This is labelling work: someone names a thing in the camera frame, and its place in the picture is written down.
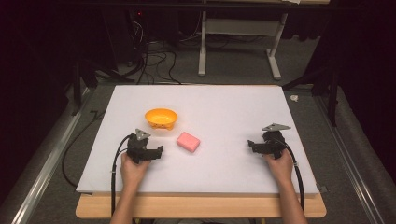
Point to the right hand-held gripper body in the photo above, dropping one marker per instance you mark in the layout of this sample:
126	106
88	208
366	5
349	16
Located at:
274	141

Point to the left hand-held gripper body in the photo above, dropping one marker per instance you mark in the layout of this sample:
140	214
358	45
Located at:
137	146

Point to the person's left hand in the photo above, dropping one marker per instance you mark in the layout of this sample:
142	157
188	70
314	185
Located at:
133	171

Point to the person's right hand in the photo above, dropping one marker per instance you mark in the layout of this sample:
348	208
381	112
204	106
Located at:
281	168

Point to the pink soap bar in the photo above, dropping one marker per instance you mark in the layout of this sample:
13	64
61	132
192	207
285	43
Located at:
188	142

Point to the orange plastic bowl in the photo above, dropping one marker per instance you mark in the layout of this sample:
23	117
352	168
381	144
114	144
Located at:
161	118

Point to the white foam board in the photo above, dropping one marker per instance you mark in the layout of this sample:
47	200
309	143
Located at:
224	118

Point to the crumpled white paper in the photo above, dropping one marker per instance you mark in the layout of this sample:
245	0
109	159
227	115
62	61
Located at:
294	98

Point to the wooden table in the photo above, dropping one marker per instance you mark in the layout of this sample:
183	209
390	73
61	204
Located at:
202	207

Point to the black metal stand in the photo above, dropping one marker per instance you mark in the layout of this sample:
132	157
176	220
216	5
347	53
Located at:
331	90
84	77

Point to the dark computer tower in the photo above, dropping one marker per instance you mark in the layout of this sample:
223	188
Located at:
124	34

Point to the aluminium rail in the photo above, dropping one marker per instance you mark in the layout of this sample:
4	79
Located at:
46	168
351	161

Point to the white metal desk frame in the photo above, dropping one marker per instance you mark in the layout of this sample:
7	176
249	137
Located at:
203	46

